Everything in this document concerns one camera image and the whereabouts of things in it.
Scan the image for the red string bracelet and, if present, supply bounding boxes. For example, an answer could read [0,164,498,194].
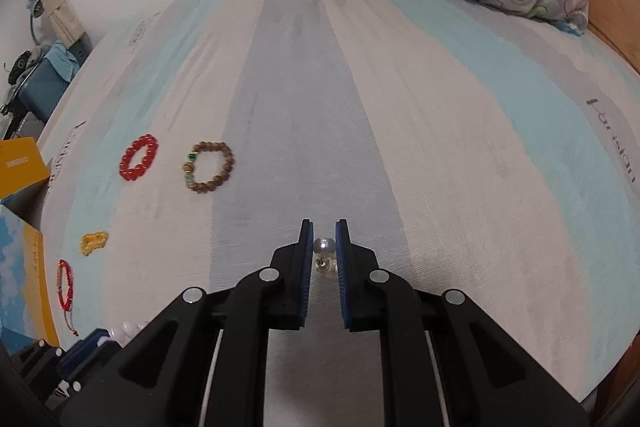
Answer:
[56,259,80,337]

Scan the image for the teal cloth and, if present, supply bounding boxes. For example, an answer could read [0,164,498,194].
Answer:
[44,41,83,82]

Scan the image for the yellow amber bead bracelet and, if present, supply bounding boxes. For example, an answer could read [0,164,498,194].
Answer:
[80,231,109,255]

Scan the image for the teal suitcase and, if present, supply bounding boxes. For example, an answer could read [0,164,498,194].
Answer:
[14,41,88,124]

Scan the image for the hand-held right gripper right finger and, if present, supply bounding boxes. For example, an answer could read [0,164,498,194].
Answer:
[335,218,591,427]

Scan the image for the pearl earring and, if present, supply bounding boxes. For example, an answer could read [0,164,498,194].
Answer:
[312,237,337,278]

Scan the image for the sky print cardboard box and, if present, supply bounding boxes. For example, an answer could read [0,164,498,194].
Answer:
[0,204,61,348]

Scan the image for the striped pastel bed sheet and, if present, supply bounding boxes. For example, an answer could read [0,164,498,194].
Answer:
[37,0,640,427]

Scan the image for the blue desk lamp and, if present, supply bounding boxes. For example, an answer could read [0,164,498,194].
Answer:
[26,0,47,48]

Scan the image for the brown wooden bead bracelet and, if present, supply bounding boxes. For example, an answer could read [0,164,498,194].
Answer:
[182,141,234,192]

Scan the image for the red bead bracelet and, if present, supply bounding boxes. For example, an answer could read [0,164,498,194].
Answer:
[119,133,160,182]

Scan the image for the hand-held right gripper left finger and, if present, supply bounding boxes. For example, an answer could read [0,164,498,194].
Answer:
[60,219,315,427]

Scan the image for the yellow cardboard box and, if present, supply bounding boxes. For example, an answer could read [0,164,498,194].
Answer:
[0,137,52,200]

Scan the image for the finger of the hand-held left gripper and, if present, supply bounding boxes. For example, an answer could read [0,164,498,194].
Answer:
[56,328,123,380]

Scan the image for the white pearl bracelet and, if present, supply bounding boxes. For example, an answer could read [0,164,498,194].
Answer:
[98,319,151,346]

